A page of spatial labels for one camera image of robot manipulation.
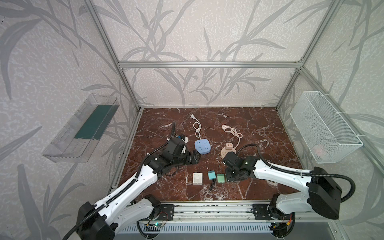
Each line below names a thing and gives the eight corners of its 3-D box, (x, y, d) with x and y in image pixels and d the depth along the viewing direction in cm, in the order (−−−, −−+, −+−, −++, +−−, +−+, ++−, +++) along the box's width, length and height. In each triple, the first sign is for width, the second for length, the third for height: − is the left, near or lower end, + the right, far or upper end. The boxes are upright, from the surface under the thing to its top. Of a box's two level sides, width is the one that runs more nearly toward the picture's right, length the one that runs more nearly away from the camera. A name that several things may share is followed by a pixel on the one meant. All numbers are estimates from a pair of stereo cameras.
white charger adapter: (193, 184, 85) (192, 182, 82) (193, 174, 88) (193, 172, 86) (202, 184, 85) (202, 183, 82) (202, 174, 88) (202, 172, 86)
